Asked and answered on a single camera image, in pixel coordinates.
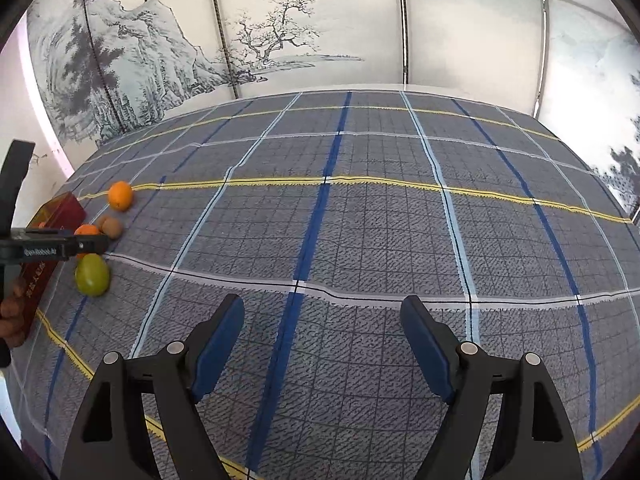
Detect large orange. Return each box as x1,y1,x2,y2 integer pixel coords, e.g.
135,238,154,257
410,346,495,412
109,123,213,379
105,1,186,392
75,224,102,260

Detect green lime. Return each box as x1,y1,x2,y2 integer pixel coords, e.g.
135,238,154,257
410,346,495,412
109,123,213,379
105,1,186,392
74,254,111,297

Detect brown kiwi fruit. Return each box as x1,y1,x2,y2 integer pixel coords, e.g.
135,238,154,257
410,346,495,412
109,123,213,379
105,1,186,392
94,214,107,231
101,217,124,240

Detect orange tangerine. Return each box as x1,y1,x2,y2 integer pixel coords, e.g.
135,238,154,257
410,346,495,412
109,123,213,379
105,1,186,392
107,181,134,212

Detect person's left hand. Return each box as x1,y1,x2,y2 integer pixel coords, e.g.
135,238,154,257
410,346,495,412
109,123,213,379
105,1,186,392
0,278,28,349

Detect red gold tin box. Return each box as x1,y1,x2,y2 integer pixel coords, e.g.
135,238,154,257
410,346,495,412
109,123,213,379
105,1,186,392
20,192,86,332

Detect painted landscape folding screen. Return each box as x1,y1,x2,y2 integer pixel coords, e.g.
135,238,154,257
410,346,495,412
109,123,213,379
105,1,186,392
26,0,639,207

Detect plaid blue tablecloth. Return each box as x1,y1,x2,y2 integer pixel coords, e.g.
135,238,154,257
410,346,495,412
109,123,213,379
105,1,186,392
6,90,639,479

